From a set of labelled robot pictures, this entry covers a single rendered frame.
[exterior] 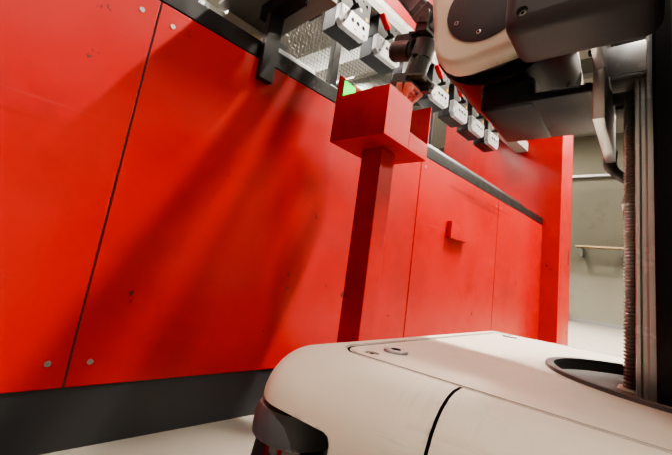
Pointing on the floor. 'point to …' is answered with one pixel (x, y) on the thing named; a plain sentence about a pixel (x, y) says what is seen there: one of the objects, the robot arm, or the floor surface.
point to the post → (333, 63)
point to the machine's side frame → (535, 182)
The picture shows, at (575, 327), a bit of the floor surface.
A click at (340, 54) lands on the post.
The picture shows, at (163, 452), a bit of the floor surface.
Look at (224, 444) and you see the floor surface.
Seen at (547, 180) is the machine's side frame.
